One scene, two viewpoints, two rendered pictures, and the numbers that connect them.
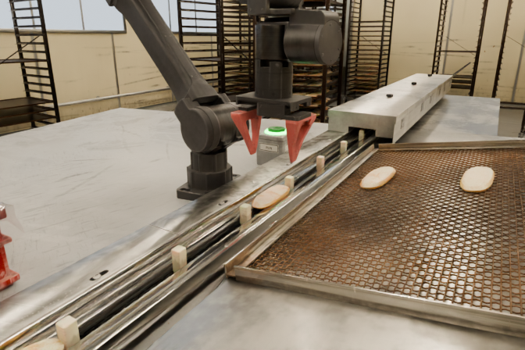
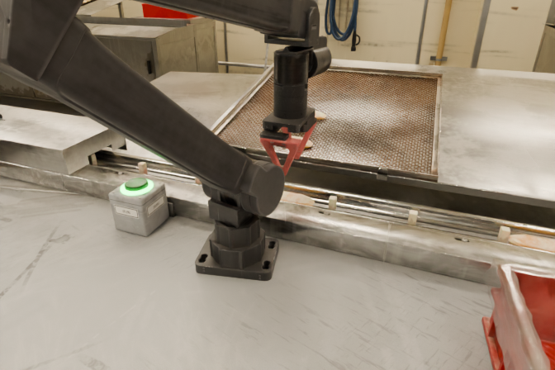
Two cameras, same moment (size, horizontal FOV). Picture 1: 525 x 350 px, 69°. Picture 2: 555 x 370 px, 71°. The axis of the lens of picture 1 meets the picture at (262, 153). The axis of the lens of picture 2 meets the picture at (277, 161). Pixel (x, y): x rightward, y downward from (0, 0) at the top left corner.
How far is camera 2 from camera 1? 96 cm
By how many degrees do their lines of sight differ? 92
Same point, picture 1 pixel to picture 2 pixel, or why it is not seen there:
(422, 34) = not seen: outside the picture
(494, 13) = not seen: outside the picture
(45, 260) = (445, 328)
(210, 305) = (460, 181)
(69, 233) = (393, 339)
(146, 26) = (158, 97)
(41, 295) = (500, 254)
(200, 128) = (278, 181)
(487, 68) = not seen: outside the picture
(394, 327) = (447, 139)
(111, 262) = (447, 239)
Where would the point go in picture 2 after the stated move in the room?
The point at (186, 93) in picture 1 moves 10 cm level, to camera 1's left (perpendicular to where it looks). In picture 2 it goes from (244, 161) to (254, 198)
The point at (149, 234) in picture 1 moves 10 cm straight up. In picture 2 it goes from (400, 235) to (410, 179)
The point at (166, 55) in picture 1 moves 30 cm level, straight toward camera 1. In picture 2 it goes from (204, 130) to (408, 99)
